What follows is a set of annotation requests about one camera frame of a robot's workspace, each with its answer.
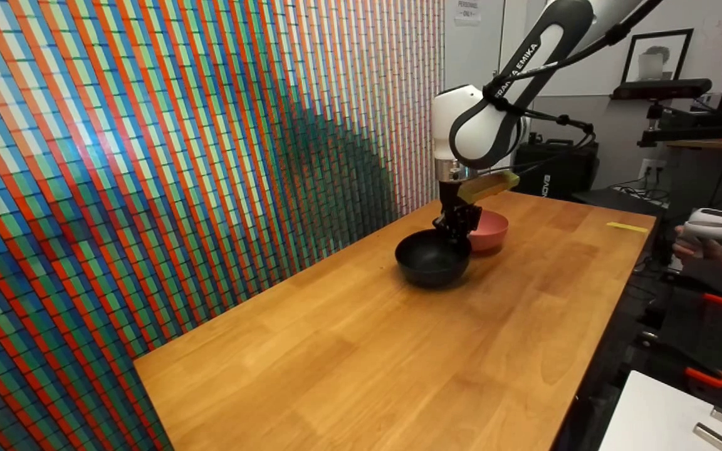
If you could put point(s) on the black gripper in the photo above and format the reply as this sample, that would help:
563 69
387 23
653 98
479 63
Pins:
452 189

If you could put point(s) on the black bowl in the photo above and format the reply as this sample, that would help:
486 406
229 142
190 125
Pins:
430 261

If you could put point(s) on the white black Franka robot arm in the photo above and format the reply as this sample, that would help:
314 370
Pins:
477 125

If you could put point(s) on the pink bowl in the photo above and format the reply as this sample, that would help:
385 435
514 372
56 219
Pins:
491 229

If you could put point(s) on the black equipment bag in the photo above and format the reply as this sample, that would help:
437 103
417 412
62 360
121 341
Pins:
556 167

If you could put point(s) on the yellow tape strip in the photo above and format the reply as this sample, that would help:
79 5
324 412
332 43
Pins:
626 226

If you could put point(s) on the framed portrait picture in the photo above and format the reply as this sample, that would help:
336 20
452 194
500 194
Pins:
657 57

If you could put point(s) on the orange black bar clamp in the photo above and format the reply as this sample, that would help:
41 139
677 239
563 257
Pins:
717 298
705 378

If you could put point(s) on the white board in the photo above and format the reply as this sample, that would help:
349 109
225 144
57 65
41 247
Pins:
657 415

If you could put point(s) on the white paper wall sign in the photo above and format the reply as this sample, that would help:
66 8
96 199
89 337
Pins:
467 10

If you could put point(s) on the black stereo camera bar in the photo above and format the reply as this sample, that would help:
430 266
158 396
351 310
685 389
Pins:
659 89

